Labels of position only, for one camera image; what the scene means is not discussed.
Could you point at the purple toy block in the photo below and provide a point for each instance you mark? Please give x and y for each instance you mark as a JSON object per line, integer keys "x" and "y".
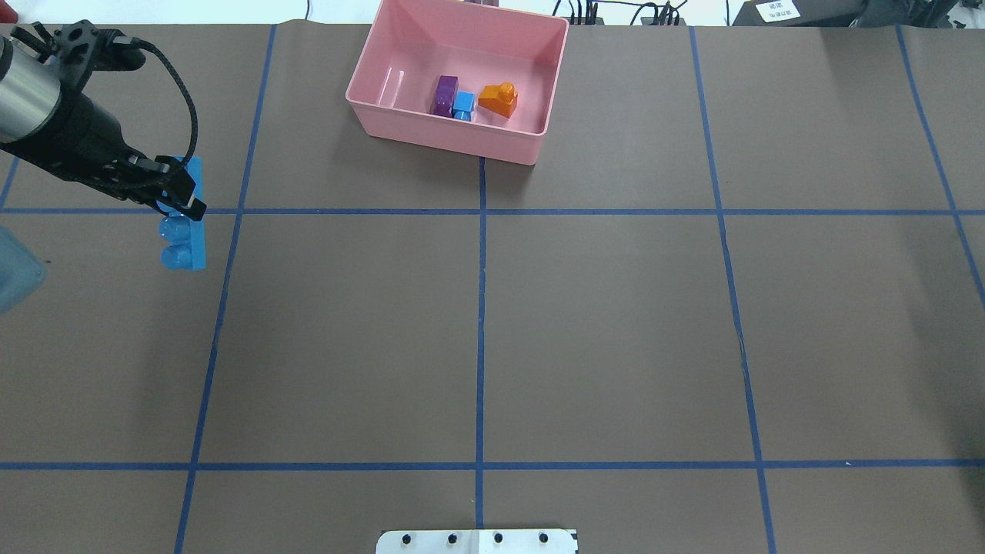
{"x": 444, "y": 96}

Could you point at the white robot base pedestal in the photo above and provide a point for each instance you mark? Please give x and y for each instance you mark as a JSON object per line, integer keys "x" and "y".
{"x": 478, "y": 541}

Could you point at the orange toy block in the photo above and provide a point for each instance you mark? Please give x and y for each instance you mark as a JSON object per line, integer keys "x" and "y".
{"x": 500, "y": 99}

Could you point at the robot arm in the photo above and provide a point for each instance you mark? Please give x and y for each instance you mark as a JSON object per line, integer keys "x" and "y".
{"x": 8, "y": 103}

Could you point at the pink plastic box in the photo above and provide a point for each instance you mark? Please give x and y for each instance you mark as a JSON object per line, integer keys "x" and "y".
{"x": 412, "y": 44}

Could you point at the small blue toy block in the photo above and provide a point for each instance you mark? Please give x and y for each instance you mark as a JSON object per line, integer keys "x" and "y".
{"x": 463, "y": 106}

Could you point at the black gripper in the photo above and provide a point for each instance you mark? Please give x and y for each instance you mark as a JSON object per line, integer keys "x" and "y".
{"x": 79, "y": 136}

